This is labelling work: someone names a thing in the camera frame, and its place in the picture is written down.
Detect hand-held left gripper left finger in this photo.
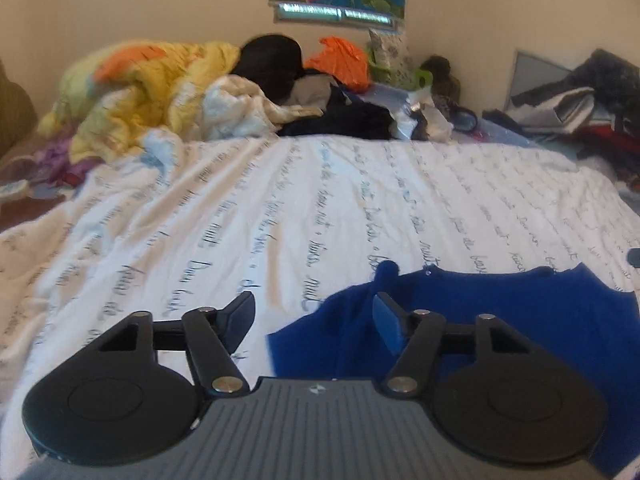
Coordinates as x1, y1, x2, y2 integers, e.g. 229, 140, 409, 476
97, 290, 257, 396

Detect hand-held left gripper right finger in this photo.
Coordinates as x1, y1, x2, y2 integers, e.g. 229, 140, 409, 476
372, 291, 540, 396

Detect blue knit sweater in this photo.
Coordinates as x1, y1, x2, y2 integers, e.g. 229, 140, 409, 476
265, 260, 640, 477

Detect pile of mixed clothes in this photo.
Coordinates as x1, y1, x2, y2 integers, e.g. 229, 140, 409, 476
505, 49, 640, 191

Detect dark navy clothes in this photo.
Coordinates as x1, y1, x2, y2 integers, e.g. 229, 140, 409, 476
280, 82, 396, 141

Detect white script-printed bed sheet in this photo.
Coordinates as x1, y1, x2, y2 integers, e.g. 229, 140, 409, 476
0, 132, 640, 480

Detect white crumpled plastic bag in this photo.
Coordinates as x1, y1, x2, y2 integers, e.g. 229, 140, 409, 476
395, 87, 453, 141

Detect cream quilted blanket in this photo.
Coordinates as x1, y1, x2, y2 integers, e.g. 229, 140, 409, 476
202, 75, 323, 141

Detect grey framed panel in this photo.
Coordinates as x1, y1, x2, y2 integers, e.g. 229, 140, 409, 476
505, 49, 576, 111

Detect grey cloth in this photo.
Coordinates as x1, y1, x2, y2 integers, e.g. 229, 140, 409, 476
290, 75, 333, 108

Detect purple cloth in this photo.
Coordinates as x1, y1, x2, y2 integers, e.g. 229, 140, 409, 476
37, 140, 101, 186

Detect green plastic basket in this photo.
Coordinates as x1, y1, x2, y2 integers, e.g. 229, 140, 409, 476
367, 45, 433, 92

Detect yellow cartoon quilt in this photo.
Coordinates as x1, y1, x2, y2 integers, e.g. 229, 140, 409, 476
37, 40, 241, 163

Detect dark brown plush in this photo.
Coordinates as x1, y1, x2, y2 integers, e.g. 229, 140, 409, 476
420, 55, 462, 111

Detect black cloth bundle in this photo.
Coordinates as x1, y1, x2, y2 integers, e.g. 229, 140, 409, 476
235, 34, 306, 106

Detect orange plastic bag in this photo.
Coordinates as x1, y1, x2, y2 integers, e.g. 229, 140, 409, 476
305, 36, 371, 86

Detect floral pillow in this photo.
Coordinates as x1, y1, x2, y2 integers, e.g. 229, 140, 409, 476
367, 27, 416, 78

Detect brown sofa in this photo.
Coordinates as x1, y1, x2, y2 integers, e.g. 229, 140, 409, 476
0, 60, 38, 161

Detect window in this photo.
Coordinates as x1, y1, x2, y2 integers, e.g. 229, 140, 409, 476
274, 2, 401, 28

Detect blue ring-shaped object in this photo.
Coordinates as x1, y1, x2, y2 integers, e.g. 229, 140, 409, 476
450, 107, 482, 132

